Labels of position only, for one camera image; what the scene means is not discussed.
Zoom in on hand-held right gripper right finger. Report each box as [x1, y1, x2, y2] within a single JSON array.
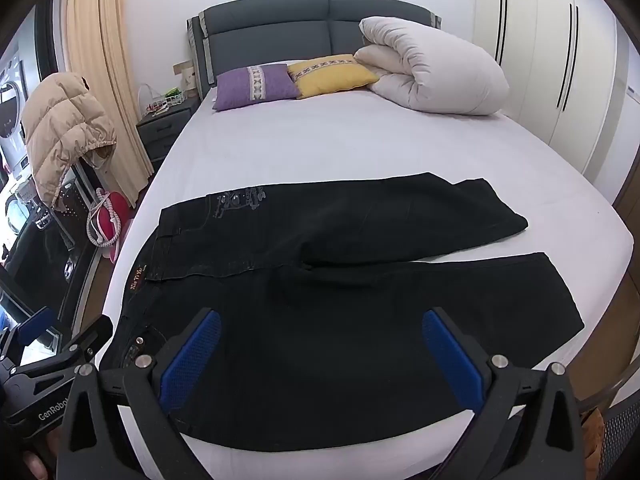
[[421, 306, 587, 480]]

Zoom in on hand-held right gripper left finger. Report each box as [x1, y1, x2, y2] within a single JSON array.
[[56, 307, 223, 480]]

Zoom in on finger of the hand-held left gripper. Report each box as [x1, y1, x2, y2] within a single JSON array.
[[0, 306, 60, 361], [11, 315, 115, 392]]

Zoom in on black pants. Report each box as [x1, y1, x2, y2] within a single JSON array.
[[97, 172, 586, 453]]

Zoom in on person's left hand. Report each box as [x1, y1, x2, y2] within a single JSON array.
[[21, 447, 60, 480]]

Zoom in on dark glass sliding door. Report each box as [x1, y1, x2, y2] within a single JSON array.
[[0, 0, 126, 361]]

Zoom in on red and white bag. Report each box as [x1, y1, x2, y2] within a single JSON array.
[[86, 187, 132, 263]]

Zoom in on grey mesh chair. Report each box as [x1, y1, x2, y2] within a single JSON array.
[[575, 372, 640, 480]]

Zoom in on beige puffer jacket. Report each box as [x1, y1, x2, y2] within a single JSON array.
[[22, 72, 118, 211]]

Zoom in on dark grey nightstand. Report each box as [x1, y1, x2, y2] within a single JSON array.
[[136, 96, 202, 173]]

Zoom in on white bed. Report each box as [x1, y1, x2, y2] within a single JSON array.
[[100, 74, 636, 480]]

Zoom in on small basket with green items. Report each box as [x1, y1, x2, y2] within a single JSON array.
[[161, 87, 199, 107]]

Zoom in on purple pillow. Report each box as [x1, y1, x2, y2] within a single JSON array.
[[212, 64, 302, 112]]

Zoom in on beige paper bag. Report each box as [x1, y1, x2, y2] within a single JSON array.
[[172, 60, 197, 95]]

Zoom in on white pillow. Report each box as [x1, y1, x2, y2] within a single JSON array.
[[354, 16, 511, 117]]

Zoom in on beige curtain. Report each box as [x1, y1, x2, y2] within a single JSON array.
[[65, 0, 156, 211]]

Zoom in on yellow pillow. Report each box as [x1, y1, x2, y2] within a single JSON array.
[[287, 54, 381, 100]]

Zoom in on grey padded headboard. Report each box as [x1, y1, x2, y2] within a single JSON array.
[[186, 0, 443, 103]]

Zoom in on cream wardrobe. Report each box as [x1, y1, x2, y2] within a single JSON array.
[[472, 0, 640, 201]]

